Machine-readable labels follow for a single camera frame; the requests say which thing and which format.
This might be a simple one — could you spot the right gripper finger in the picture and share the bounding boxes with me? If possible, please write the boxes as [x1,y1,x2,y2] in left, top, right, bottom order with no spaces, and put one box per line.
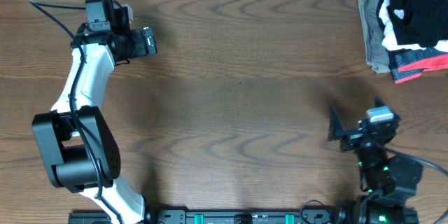
[373,97,401,121]
[328,106,347,141]

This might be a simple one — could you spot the black polo shirt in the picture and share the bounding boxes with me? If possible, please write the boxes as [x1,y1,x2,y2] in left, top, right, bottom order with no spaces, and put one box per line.
[388,0,447,48]

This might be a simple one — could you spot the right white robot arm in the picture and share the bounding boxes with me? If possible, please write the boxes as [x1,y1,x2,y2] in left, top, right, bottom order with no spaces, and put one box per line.
[328,97,423,224]

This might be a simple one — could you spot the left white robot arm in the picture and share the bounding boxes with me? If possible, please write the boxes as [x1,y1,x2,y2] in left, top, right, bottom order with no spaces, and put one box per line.
[31,0,157,223]

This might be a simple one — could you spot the khaki folded garment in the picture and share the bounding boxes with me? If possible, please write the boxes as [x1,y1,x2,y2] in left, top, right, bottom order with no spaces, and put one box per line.
[358,0,390,74]

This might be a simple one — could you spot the grey red folded garment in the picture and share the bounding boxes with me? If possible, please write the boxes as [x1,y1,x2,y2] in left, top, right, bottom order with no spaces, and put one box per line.
[388,48,447,84]

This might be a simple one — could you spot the white folded garment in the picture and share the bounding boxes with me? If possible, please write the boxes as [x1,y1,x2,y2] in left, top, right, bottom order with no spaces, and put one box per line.
[378,0,447,52]

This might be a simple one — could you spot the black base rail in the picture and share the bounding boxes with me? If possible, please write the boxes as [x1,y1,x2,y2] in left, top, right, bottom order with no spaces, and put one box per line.
[68,199,420,224]

